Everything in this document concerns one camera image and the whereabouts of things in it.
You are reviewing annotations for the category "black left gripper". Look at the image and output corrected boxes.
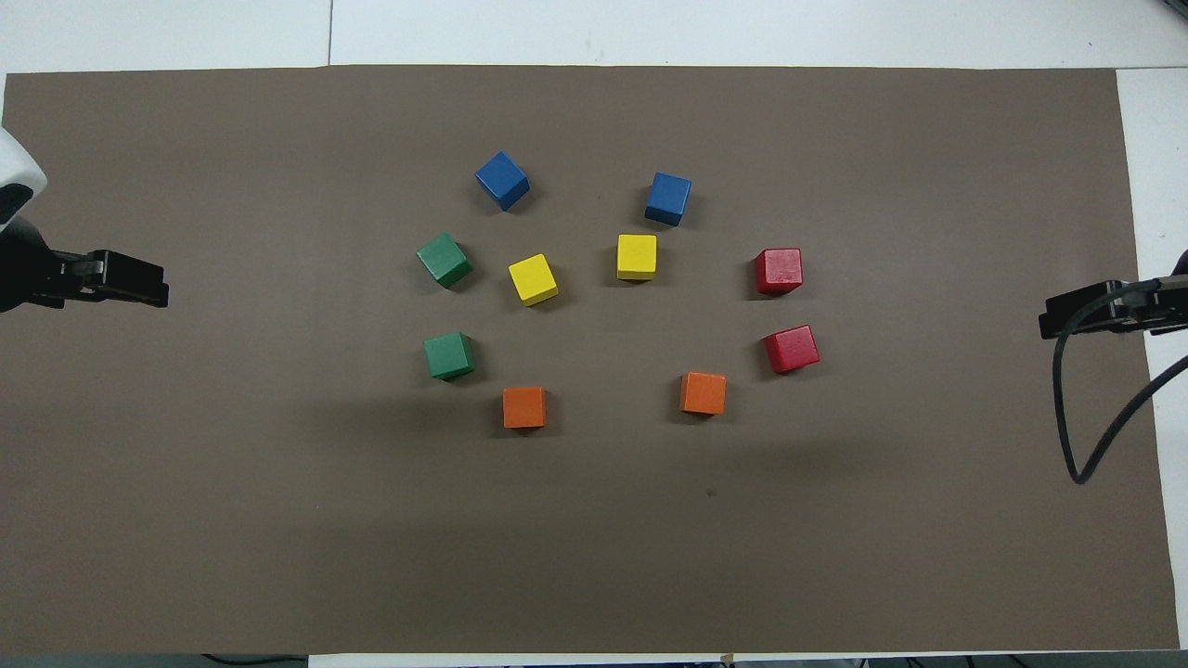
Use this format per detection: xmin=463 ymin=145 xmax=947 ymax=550
xmin=0 ymin=217 xmax=171 ymax=314

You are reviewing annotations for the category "blue wooden cube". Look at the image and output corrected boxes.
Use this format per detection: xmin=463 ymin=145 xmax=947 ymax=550
xmin=644 ymin=172 xmax=692 ymax=227
xmin=475 ymin=151 xmax=531 ymax=212

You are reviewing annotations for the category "brown table mat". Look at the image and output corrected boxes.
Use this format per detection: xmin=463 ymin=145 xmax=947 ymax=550
xmin=0 ymin=65 xmax=1182 ymax=655

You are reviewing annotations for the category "green wooden cube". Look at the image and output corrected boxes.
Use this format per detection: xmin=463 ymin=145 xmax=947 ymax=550
xmin=416 ymin=232 xmax=473 ymax=289
xmin=423 ymin=331 xmax=476 ymax=381

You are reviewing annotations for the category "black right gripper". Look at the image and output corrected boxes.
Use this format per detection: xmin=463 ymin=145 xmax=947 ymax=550
xmin=1039 ymin=249 xmax=1188 ymax=340

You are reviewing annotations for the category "red wooden cube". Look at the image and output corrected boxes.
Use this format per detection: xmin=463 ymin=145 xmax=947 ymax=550
xmin=764 ymin=325 xmax=821 ymax=375
xmin=754 ymin=247 xmax=804 ymax=296

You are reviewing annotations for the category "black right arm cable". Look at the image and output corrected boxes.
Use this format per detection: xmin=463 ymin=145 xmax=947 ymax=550
xmin=1052 ymin=276 xmax=1188 ymax=486

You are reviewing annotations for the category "yellow wooden cube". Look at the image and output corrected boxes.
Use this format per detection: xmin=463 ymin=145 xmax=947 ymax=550
xmin=508 ymin=253 xmax=560 ymax=307
xmin=616 ymin=234 xmax=658 ymax=281

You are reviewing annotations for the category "black floor cable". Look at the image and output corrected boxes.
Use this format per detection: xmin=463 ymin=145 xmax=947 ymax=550
xmin=202 ymin=653 xmax=309 ymax=668

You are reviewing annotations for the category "orange wooden cube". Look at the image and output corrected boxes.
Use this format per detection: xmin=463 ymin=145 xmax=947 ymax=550
xmin=679 ymin=371 xmax=728 ymax=417
xmin=502 ymin=386 xmax=548 ymax=430

